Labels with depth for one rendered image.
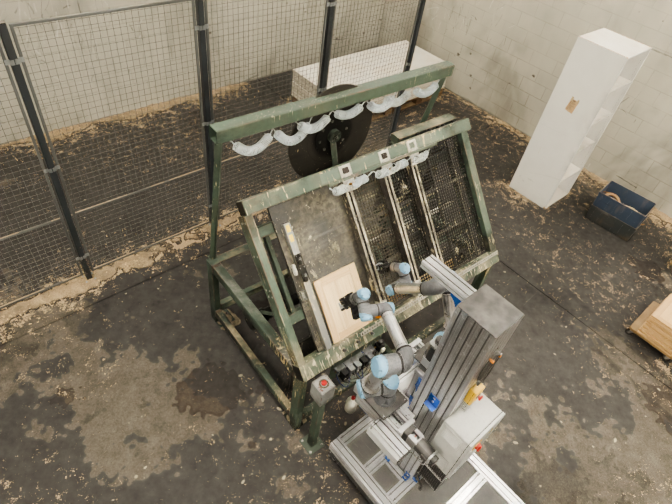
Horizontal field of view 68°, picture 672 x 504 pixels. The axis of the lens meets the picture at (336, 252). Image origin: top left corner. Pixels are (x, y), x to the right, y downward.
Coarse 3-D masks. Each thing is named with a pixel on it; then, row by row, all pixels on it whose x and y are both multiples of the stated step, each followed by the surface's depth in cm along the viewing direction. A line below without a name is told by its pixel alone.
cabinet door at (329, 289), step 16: (336, 272) 360; (352, 272) 367; (320, 288) 352; (336, 288) 360; (352, 288) 368; (320, 304) 354; (336, 304) 360; (336, 320) 361; (352, 320) 369; (336, 336) 361
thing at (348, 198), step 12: (348, 168) 353; (348, 180) 353; (360, 180) 343; (348, 192) 361; (348, 204) 360; (348, 216) 365; (360, 228) 366; (360, 240) 365; (360, 252) 371; (372, 264) 371; (372, 276) 371; (384, 300) 378
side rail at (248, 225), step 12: (240, 216) 323; (252, 216) 319; (252, 228) 320; (252, 240) 320; (252, 252) 329; (264, 252) 325; (264, 264) 325; (264, 276) 328; (264, 288) 335; (276, 288) 330; (276, 300) 330; (276, 312) 336; (288, 324) 335; (288, 336) 336; (288, 348) 344; (300, 348) 341; (300, 360) 341
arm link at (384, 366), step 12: (372, 360) 269; (384, 360) 263; (396, 360) 264; (372, 372) 270; (384, 372) 262; (396, 372) 265; (360, 384) 298; (372, 384) 285; (360, 396) 298; (372, 396) 301
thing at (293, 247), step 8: (288, 232) 336; (288, 240) 336; (296, 248) 339; (296, 264) 340; (304, 288) 345; (312, 296) 346; (312, 304) 347; (312, 312) 349; (320, 312) 350; (320, 320) 350; (320, 328) 351; (320, 336) 354; (328, 336) 354; (328, 344) 354
